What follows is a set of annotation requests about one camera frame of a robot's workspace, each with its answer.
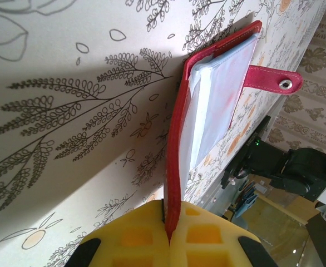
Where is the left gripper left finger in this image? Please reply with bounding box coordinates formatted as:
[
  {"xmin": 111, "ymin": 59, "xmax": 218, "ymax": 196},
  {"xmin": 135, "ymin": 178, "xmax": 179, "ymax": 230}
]
[{"xmin": 67, "ymin": 199, "xmax": 172, "ymax": 267}]

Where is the red leather card holder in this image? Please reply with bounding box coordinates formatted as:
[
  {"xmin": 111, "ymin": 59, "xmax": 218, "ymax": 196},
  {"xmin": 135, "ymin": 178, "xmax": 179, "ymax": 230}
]
[{"xmin": 162, "ymin": 20, "xmax": 304, "ymax": 243}]

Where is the clear acrylic card stand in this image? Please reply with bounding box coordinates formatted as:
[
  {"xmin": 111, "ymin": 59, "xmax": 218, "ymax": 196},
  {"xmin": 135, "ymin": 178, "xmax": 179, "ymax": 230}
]
[{"xmin": 185, "ymin": 177, "xmax": 313, "ymax": 267}]

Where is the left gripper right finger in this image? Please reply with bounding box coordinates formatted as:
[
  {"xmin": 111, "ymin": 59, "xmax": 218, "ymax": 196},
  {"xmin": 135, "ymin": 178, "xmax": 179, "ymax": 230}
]
[{"xmin": 169, "ymin": 200, "xmax": 276, "ymax": 267}]

